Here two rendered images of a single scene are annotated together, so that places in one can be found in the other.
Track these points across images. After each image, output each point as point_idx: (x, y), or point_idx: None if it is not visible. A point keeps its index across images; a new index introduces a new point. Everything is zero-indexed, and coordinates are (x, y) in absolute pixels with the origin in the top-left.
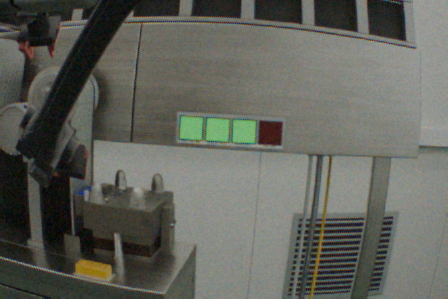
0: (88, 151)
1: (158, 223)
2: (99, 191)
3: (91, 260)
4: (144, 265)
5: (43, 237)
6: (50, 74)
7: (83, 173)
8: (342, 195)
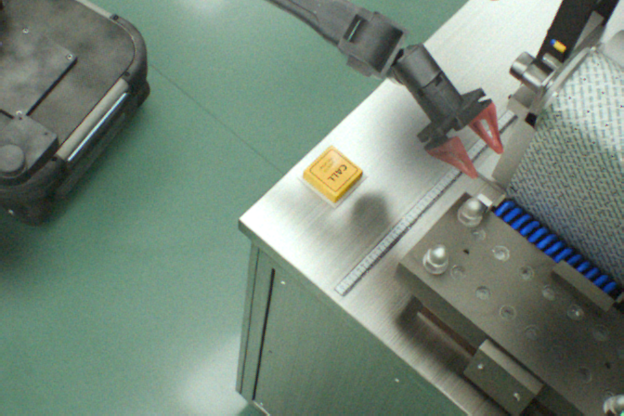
0: (447, 145)
1: (458, 326)
2: (464, 208)
3: (416, 219)
4: (396, 292)
5: (496, 175)
6: (577, 55)
7: (421, 141)
8: None
